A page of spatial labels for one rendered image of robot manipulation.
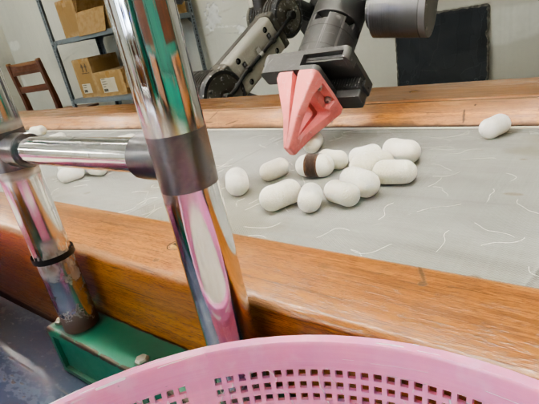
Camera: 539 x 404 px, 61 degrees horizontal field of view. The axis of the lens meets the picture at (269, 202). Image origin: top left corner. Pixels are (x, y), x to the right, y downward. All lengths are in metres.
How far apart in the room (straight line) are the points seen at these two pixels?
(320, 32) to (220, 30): 2.73
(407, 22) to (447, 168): 0.17
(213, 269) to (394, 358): 0.07
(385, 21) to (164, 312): 0.36
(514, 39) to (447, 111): 1.93
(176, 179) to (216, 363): 0.07
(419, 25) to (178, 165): 0.37
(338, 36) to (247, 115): 0.23
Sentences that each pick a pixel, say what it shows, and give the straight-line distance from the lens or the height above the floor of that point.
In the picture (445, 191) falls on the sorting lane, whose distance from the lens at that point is 0.36.
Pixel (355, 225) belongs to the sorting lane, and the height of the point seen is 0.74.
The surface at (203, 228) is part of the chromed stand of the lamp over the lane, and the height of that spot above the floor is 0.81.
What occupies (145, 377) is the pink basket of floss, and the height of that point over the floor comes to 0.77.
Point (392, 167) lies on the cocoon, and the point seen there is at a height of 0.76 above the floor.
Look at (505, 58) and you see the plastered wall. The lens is 2.48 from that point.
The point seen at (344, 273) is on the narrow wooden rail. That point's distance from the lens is 0.22.
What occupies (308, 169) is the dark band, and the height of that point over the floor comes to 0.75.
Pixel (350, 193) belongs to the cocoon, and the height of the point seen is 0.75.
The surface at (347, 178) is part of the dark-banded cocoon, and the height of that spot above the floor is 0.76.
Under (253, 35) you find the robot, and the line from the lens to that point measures 1.14.
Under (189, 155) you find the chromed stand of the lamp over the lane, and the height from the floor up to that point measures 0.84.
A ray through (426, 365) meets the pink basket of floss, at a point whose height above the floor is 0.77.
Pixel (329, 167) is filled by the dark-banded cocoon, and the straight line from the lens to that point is 0.41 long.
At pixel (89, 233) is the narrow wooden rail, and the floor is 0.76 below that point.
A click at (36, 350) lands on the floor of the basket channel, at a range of 0.42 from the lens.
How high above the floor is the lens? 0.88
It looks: 22 degrees down
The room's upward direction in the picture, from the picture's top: 11 degrees counter-clockwise
